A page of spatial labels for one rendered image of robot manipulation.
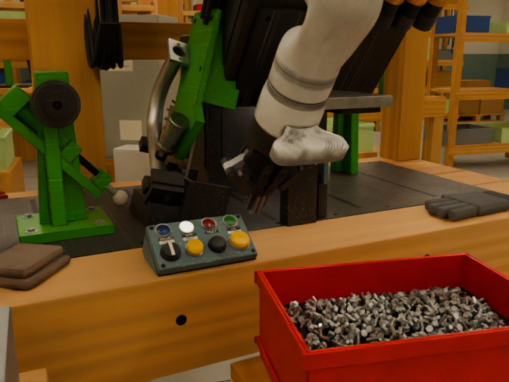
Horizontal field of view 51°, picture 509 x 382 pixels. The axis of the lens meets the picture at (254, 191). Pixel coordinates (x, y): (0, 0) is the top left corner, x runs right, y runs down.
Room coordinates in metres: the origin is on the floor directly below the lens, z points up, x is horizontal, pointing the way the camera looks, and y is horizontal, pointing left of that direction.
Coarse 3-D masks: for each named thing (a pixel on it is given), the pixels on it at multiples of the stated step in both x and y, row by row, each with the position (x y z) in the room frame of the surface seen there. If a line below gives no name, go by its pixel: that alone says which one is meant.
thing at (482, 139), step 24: (456, 24) 5.71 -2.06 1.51; (480, 24) 5.79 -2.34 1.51; (504, 24) 5.88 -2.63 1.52; (432, 48) 6.07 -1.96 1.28; (456, 48) 5.68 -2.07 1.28; (432, 72) 6.07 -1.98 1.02; (456, 72) 5.65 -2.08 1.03; (504, 72) 6.19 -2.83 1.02; (456, 96) 5.61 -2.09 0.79; (480, 96) 5.69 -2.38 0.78; (504, 96) 5.78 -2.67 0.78; (456, 120) 5.66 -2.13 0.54; (456, 144) 5.72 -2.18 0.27; (480, 144) 5.78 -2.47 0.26; (504, 144) 5.85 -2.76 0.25
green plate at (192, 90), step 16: (192, 32) 1.04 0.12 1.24; (208, 32) 0.97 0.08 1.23; (192, 48) 1.02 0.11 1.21; (208, 48) 0.95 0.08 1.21; (192, 64) 1.00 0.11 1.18; (208, 64) 0.95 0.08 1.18; (192, 80) 0.98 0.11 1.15; (208, 80) 0.96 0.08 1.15; (224, 80) 0.98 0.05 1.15; (176, 96) 1.04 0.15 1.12; (192, 96) 0.96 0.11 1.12; (208, 96) 0.96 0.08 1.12; (224, 96) 0.98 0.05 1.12
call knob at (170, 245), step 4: (164, 244) 0.70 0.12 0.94; (168, 244) 0.70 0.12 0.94; (172, 244) 0.70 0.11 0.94; (176, 244) 0.71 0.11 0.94; (164, 248) 0.70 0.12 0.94; (168, 248) 0.70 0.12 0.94; (172, 248) 0.70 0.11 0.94; (176, 248) 0.70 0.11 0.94; (164, 252) 0.69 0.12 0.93; (168, 252) 0.69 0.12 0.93; (172, 252) 0.69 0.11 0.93; (176, 252) 0.69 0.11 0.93; (164, 256) 0.69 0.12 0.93; (168, 256) 0.69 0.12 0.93; (172, 256) 0.69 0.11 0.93; (176, 256) 0.69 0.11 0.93
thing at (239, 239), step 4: (236, 232) 0.75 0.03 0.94; (240, 232) 0.75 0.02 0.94; (244, 232) 0.75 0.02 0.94; (232, 236) 0.74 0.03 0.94; (236, 236) 0.74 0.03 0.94; (240, 236) 0.74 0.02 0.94; (244, 236) 0.75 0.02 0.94; (248, 236) 0.75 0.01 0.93; (232, 240) 0.74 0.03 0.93; (236, 240) 0.74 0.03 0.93; (240, 240) 0.74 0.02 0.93; (244, 240) 0.74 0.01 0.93; (248, 240) 0.74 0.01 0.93; (232, 244) 0.74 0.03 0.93; (236, 244) 0.74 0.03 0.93; (240, 244) 0.73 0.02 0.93; (244, 244) 0.74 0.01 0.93; (240, 248) 0.74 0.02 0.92; (244, 248) 0.74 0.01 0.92
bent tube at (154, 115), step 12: (168, 48) 1.02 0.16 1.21; (180, 48) 1.04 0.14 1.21; (168, 60) 1.03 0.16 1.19; (180, 60) 1.01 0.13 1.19; (168, 72) 1.04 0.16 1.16; (156, 84) 1.06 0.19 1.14; (168, 84) 1.06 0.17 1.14; (156, 96) 1.06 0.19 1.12; (156, 108) 1.06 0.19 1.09; (156, 120) 1.05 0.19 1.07; (156, 132) 1.03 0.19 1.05; (156, 168) 0.96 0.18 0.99
